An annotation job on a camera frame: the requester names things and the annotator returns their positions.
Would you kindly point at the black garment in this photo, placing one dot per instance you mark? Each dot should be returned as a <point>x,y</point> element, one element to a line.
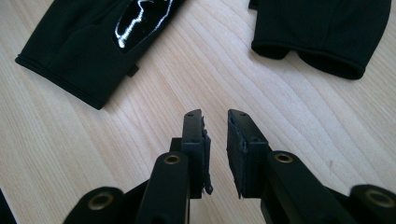
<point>320,31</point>

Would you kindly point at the black glove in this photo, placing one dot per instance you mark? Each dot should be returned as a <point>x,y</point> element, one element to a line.
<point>71,53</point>

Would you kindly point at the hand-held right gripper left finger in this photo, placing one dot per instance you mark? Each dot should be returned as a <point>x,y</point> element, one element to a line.
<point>193,146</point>

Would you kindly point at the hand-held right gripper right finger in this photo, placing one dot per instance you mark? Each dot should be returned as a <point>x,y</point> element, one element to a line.
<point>246,155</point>

